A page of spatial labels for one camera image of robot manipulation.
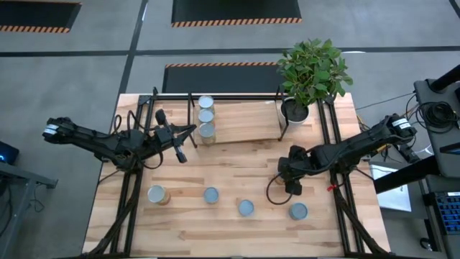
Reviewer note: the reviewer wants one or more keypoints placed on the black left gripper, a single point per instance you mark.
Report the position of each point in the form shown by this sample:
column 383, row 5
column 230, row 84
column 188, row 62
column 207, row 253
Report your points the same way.
column 165, row 136

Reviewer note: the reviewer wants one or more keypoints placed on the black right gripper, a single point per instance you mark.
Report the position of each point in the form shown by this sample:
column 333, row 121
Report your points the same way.
column 294, row 163

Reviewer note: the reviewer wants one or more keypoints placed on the green can labelled Oranges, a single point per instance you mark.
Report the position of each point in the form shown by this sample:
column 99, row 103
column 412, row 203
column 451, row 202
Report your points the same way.
column 207, row 131

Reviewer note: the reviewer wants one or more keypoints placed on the orange red can labelled Green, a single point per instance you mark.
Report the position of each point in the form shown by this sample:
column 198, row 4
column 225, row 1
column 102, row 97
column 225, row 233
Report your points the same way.
column 206, row 116

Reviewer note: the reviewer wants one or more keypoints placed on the light green tin can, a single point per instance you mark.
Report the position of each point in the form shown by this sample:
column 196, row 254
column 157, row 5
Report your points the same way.
column 206, row 101

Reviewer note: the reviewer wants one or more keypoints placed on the short can with mushroom picture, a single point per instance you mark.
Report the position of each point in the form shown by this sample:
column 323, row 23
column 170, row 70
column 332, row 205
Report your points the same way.
column 246, row 207

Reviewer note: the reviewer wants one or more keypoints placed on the tin can with tan label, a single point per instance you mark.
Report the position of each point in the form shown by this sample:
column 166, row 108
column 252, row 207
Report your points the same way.
column 158, row 194

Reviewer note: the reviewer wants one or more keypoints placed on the yellow can with bean pattern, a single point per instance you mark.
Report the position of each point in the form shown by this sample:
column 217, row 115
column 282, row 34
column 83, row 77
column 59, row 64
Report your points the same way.
column 211, row 195

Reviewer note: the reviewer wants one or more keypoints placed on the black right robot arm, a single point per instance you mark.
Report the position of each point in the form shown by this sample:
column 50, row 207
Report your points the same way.
column 359, row 144

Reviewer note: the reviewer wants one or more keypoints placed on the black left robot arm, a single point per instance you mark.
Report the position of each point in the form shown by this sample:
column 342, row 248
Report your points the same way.
column 90, row 138

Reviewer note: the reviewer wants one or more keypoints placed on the wooden shelf board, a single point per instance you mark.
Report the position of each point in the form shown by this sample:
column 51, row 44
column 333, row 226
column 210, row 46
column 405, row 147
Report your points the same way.
column 244, row 122

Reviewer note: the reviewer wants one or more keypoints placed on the small red clip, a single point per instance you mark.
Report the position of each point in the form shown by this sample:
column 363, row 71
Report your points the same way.
column 330, row 187

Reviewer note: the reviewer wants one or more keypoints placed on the white plant pot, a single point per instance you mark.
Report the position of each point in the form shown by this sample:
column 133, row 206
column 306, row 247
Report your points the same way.
column 294, row 113

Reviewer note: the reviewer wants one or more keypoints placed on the black mat with hazard stripe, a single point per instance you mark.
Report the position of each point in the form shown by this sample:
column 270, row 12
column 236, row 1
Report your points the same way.
column 235, row 11
column 219, row 79
column 37, row 14

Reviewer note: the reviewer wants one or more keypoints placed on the green leafy plant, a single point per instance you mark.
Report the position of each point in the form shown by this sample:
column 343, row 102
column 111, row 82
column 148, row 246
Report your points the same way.
column 312, row 72

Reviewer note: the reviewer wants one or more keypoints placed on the white paper sheet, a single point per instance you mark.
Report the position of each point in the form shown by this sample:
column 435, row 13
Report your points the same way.
column 395, row 198

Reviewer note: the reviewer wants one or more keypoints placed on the black slanted beam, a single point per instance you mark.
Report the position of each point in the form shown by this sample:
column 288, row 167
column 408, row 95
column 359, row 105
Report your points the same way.
column 406, row 175

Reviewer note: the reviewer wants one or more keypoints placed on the grey keyboard desk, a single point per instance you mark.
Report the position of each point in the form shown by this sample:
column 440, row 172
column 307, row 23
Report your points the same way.
column 442, row 185

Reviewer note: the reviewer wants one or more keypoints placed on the grey equipment cart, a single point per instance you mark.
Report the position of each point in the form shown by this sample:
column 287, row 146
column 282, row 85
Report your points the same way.
column 426, row 90

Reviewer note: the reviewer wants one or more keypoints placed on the backlit keyboard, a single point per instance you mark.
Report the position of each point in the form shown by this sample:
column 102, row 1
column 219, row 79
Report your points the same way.
column 449, row 212

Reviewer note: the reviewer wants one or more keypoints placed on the grey side desk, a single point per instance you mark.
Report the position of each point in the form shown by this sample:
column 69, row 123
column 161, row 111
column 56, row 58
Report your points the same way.
column 21, row 176

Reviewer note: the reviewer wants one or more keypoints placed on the dark device with blue light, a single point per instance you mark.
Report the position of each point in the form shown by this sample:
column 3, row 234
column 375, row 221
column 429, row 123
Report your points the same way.
column 7, row 153

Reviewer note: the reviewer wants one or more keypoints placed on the black frame wooden shelf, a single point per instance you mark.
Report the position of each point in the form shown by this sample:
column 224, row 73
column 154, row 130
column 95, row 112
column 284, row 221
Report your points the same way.
column 189, row 115

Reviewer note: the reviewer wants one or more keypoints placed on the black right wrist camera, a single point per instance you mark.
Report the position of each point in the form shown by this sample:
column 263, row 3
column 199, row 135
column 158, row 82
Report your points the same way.
column 293, row 187

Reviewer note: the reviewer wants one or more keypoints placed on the black aluminium rig frame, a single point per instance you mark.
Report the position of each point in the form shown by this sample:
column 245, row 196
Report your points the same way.
column 233, row 96

